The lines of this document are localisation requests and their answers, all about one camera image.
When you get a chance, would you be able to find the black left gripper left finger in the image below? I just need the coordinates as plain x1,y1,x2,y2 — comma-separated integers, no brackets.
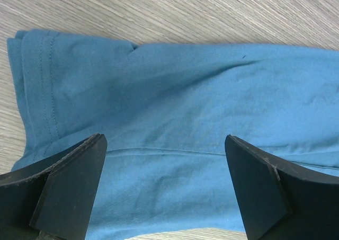
1,134,107,239

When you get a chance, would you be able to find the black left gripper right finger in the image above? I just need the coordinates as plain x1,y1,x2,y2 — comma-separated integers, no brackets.
225,135,338,239

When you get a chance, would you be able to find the dark blue t-shirt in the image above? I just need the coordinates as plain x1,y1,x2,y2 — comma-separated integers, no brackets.
7,30,338,239

